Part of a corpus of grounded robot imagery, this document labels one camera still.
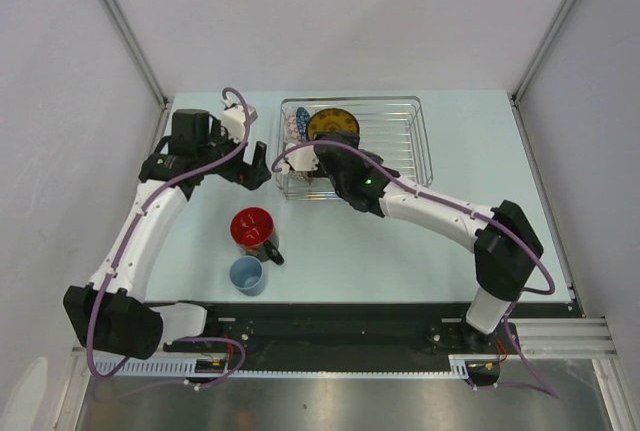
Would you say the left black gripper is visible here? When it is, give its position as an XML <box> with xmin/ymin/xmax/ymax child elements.
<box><xmin>196</xmin><ymin>120</ymin><xmax>270</xmax><ymax>190</ymax></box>

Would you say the red patterned white bowl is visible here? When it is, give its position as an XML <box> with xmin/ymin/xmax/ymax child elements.
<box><xmin>289</xmin><ymin>171</ymin><xmax>314</xmax><ymax>185</ymax></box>

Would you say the red and black mug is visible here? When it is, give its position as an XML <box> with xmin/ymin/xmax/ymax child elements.
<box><xmin>230</xmin><ymin>207</ymin><xmax>285</xmax><ymax>266</ymax></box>

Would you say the steel wire dish rack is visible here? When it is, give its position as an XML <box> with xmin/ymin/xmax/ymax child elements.
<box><xmin>278</xmin><ymin>96</ymin><xmax>433</xmax><ymax>186</ymax></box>

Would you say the yellow patterned round plate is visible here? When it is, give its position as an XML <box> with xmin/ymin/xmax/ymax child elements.
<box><xmin>306</xmin><ymin>108</ymin><xmax>360</xmax><ymax>140</ymax></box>

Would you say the blue triangle patterned bowl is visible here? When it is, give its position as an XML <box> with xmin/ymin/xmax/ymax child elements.
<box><xmin>285</xmin><ymin>107</ymin><xmax>311</xmax><ymax>143</ymax></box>

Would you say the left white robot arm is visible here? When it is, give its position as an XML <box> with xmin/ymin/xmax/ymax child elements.
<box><xmin>63</xmin><ymin>104</ymin><xmax>271</xmax><ymax>360</ymax></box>

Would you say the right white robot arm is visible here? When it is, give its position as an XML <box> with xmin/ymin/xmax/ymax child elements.
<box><xmin>313</xmin><ymin>140</ymin><xmax>544</xmax><ymax>352</ymax></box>

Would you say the light blue plastic cup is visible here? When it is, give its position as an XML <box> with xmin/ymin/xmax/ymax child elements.
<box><xmin>229</xmin><ymin>256</ymin><xmax>267</xmax><ymax>297</ymax></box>

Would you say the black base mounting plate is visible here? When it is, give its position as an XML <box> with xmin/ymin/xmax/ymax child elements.
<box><xmin>162</xmin><ymin>302</ymin><xmax>584</xmax><ymax>373</ymax></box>

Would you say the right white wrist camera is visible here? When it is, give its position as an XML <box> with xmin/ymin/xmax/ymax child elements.
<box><xmin>272</xmin><ymin>143</ymin><xmax>319</xmax><ymax>175</ymax></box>

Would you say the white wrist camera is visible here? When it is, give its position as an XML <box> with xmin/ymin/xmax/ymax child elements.
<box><xmin>221</xmin><ymin>104</ymin><xmax>246</xmax><ymax>143</ymax></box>
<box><xmin>272</xmin><ymin>143</ymin><xmax>319</xmax><ymax>175</ymax></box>

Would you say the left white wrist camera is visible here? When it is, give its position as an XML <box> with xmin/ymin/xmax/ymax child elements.
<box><xmin>221</xmin><ymin>104</ymin><xmax>246</xmax><ymax>143</ymax></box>

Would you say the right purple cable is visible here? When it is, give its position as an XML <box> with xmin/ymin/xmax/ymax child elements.
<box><xmin>271</xmin><ymin>139</ymin><xmax>559</xmax><ymax>399</ymax></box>

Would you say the right slotted cable duct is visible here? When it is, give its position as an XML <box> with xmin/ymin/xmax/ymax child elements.
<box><xmin>450</xmin><ymin>354</ymin><xmax>501</xmax><ymax>383</ymax></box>

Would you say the slotted cable duct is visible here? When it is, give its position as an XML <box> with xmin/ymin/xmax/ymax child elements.
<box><xmin>450</xmin><ymin>354</ymin><xmax>501</xmax><ymax>383</ymax></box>
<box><xmin>93</xmin><ymin>354</ymin><xmax>231</xmax><ymax>379</ymax></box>

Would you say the left slotted cable duct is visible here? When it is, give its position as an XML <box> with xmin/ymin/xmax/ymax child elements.
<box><xmin>93</xmin><ymin>354</ymin><xmax>231</xmax><ymax>379</ymax></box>

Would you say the aluminium frame rail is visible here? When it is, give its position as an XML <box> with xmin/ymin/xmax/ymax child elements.
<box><xmin>513</xmin><ymin>318</ymin><xmax>617</xmax><ymax>359</ymax></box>

